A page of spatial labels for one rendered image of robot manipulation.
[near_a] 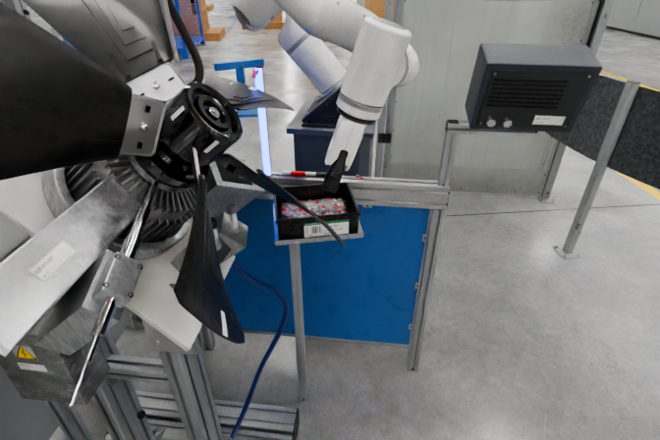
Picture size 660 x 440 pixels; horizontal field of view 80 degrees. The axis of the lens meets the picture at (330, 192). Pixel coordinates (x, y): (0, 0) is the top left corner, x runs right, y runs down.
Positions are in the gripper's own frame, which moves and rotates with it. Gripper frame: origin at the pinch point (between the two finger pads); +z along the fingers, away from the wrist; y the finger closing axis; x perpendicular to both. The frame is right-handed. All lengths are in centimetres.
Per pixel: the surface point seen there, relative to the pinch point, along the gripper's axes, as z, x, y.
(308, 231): 22.3, -0.4, -11.3
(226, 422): 103, -5, -2
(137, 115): -10.3, -31.4, 17.9
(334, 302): 69, 19, -36
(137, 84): -10.3, -36.9, 8.0
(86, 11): -18, -49, 3
